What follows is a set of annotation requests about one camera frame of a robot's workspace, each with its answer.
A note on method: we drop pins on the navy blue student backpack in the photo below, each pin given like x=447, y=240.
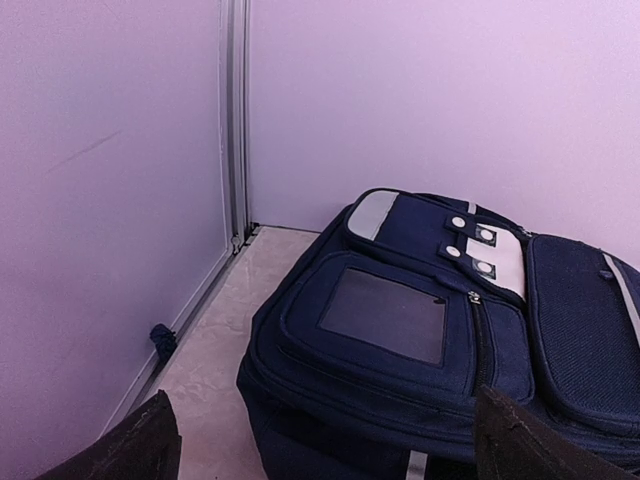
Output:
x=368, y=360

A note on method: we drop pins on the aluminium corner post left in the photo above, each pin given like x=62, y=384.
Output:
x=233, y=66

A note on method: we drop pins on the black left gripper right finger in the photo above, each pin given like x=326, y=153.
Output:
x=511, y=443

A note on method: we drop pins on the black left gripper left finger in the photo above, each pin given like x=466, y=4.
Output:
x=144, y=445

